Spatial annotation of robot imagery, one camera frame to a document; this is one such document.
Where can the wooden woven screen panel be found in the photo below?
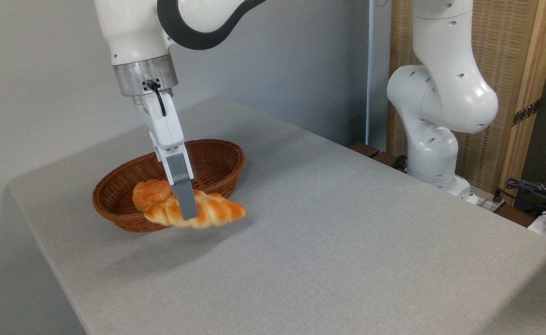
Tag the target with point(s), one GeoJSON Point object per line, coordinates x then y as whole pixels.
{"type": "Point", "coordinates": [505, 46]}

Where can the black metal hinge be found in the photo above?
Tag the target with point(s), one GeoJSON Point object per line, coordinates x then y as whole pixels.
{"type": "Point", "coordinates": [526, 112]}

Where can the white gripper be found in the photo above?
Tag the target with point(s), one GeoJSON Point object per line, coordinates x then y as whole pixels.
{"type": "Point", "coordinates": [163, 128]}

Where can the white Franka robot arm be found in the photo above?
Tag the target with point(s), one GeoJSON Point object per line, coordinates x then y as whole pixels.
{"type": "Point", "coordinates": [133, 32]}

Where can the white vertical pole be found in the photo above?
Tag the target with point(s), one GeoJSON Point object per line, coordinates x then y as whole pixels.
{"type": "Point", "coordinates": [375, 70]}

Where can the round bread roll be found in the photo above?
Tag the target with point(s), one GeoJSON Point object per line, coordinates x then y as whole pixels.
{"type": "Point", "coordinates": [149, 193]}

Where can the brown wicker basket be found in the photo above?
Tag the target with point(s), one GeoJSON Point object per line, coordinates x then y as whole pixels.
{"type": "Point", "coordinates": [217, 158]}

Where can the long braided bread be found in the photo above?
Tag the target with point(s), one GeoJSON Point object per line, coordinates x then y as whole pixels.
{"type": "Point", "coordinates": [217, 211]}

